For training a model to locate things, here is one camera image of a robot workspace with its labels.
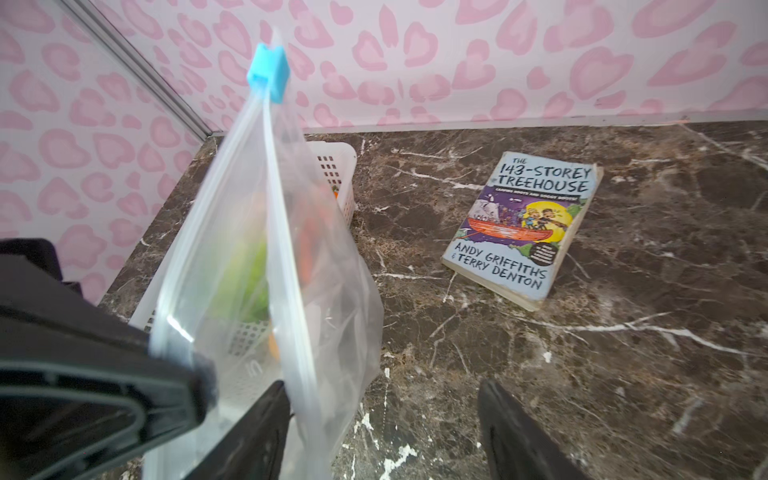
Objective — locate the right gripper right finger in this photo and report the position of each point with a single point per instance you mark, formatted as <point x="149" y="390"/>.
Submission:
<point x="516" y="447"/>

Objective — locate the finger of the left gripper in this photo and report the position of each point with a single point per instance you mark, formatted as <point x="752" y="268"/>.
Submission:
<point x="80" y="393"/>

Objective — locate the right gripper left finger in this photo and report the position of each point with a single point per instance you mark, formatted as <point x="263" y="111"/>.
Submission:
<point x="254" y="447"/>

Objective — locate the clear zip top bag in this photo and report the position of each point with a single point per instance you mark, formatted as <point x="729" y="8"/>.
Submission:
<point x="323" y="341"/>

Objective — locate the white perforated plastic basket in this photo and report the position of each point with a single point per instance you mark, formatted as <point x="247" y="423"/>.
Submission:
<point x="337" y="160"/>

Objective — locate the orange toy carrot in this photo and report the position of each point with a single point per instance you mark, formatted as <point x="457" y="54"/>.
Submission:
<point x="313" y="218"/>

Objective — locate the green white toy cabbage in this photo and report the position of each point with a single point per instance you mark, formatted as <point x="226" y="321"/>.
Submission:
<point x="242" y="293"/>

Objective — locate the Treehouse paperback book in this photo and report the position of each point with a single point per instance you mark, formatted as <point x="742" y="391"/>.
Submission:
<point x="519" y="229"/>

